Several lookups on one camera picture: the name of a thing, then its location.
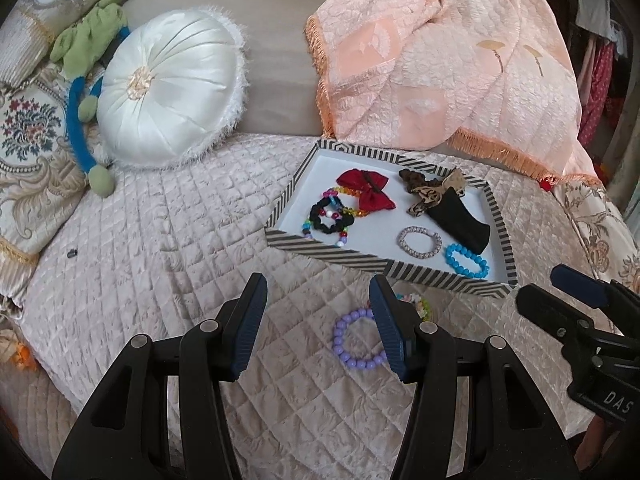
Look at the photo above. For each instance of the red fabric bow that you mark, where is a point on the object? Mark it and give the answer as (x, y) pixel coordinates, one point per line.
(370, 190)

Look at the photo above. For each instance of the white round satin cushion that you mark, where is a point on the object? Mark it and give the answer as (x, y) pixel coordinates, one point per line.
(170, 85)

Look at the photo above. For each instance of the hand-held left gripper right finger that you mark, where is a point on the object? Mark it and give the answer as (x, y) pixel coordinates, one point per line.
(387, 325)

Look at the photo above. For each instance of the red patterned hanging garment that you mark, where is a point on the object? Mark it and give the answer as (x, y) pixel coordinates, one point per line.
(600, 85)

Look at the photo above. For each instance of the floral patterned cushion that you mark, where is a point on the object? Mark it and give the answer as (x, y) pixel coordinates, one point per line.
(600, 220)

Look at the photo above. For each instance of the small red object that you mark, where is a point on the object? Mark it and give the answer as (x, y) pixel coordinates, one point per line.
(546, 185)

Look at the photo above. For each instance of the black scrunchie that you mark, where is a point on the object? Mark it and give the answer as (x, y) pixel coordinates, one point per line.
(315, 217)

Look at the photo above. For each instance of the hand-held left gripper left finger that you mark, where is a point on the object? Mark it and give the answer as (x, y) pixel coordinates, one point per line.
(247, 325)

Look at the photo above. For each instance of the leopard print bow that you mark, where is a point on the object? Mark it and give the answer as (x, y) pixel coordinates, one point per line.
(432, 197)

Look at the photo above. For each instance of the orange fringed cloth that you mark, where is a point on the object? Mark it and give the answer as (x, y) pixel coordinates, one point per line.
(22, 355)

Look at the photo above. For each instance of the grey padded headboard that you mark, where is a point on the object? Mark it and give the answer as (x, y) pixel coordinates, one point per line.
(280, 60)

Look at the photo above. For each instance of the beige quilted bedspread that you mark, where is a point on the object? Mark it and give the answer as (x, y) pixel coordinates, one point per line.
(175, 235)

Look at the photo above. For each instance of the white hanging garment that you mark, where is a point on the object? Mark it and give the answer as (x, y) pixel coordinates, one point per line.
(597, 5)

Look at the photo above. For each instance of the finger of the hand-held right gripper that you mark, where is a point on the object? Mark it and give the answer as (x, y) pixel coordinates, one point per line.
(575, 282)
(550, 307)

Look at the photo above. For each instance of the black white striped tray box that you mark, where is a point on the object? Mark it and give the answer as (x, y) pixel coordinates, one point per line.
(330, 175)

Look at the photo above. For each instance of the peach fringed blanket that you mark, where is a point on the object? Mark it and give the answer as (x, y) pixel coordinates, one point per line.
(450, 60)

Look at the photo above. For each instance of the floral tapestry cushion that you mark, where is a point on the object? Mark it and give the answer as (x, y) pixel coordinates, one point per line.
(30, 125)

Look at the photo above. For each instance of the green and blue plush toy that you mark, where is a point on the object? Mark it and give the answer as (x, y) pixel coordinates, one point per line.
(95, 30)

